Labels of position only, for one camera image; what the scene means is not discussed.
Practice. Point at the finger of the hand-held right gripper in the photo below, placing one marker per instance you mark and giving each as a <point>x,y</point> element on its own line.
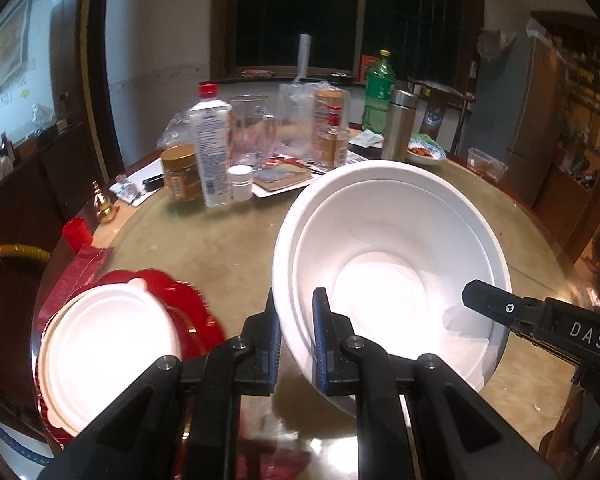
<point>495,305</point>

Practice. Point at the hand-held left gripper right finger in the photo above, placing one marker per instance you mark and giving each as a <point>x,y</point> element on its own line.
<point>320,360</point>

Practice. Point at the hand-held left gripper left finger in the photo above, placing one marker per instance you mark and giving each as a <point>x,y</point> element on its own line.
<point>274,360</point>

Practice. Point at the red glass plate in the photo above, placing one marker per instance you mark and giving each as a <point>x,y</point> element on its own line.
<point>207,332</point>

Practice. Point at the small white foam bowl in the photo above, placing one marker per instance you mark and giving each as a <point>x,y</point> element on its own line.
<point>400,280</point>

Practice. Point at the large white foam bowl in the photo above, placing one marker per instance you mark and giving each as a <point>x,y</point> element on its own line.
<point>290,260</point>

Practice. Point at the red plate with sticker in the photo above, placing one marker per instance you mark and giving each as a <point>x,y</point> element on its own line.
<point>180,285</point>

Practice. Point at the cream plastic bowl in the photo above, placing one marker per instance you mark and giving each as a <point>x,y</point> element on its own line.
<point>110,350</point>

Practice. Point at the clear plastic food container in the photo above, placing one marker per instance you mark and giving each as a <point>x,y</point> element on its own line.
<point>487,165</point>

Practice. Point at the blue white plate with food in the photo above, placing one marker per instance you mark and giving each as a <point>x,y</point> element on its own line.
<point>425,155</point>

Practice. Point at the small white jar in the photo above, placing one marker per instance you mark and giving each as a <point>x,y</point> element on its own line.
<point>240,184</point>

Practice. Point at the green cloth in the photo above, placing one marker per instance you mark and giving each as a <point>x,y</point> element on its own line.
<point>425,139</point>

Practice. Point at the thin book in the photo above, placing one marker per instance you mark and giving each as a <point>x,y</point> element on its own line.
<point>280,177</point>

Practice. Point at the grey refrigerator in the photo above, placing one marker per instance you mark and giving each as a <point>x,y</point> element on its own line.
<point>520,110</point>

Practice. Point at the steel thermos flask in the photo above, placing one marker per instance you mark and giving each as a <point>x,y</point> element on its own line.
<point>399,125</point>

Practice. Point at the dark wooden chair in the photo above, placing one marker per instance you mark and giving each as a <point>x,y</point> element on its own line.
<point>435,110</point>

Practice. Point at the amber jar with gold lid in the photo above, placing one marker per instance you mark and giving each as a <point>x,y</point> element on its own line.
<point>181,175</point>

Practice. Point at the clear bottle with red cap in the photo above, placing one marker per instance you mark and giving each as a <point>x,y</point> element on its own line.
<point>211,160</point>

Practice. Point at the printed leaflet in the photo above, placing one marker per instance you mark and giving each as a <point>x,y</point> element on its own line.
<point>366,139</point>

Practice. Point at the red plastic sheet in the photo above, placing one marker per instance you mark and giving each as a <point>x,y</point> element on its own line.
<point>80,270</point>

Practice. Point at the small black device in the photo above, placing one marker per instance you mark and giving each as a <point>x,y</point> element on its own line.
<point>153,183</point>

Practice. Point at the small amber liquor bottle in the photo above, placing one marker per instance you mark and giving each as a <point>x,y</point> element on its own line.
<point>331,145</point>

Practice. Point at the crumpled clear wrapper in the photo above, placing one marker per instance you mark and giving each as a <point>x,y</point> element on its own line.
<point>127,191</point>

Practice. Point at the gold gourd ornament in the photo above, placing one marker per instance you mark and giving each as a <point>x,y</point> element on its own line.
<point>105,205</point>

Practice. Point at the clear glass cup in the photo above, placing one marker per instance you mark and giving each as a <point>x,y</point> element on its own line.
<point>250,130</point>

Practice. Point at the red cup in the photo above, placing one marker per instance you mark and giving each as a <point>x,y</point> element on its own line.
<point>79,235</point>

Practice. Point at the wooden shelf cabinet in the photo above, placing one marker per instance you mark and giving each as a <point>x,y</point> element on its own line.
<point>585,85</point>

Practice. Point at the green plastic bottle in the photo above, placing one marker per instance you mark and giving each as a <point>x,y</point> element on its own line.
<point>378,95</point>

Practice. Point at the clear plastic bag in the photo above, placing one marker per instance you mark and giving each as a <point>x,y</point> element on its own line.
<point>295,120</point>

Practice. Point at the plastic bag on refrigerator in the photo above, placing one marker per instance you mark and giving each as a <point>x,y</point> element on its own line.
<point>495,44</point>

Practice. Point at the red box on windowsill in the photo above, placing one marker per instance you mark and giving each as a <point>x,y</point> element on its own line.
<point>367,70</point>

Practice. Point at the dark round tin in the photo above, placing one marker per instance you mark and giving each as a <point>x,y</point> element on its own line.
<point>341,80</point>

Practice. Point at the red yellow striped hoop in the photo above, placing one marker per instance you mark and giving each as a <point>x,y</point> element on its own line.
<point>15,252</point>

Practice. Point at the dark wooden sideboard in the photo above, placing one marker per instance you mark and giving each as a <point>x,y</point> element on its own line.
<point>30,185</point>

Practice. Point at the dark window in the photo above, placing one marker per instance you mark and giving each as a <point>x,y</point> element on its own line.
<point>280,10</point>

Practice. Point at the framed wall picture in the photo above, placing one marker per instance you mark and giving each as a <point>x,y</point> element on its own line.
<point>5,45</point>

